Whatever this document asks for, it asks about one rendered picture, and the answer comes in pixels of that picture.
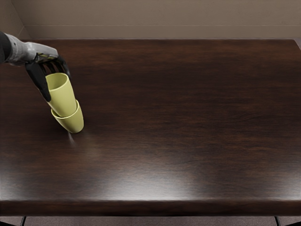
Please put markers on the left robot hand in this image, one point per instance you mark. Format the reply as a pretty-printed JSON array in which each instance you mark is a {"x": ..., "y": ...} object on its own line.
[{"x": 30, "y": 51}]

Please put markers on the yellow-green plastic cup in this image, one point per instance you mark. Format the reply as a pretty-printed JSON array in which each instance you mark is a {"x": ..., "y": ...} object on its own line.
[
  {"x": 61, "y": 95},
  {"x": 71, "y": 122}
]

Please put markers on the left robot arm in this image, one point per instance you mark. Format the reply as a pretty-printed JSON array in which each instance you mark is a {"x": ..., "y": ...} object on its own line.
[{"x": 3, "y": 47}]

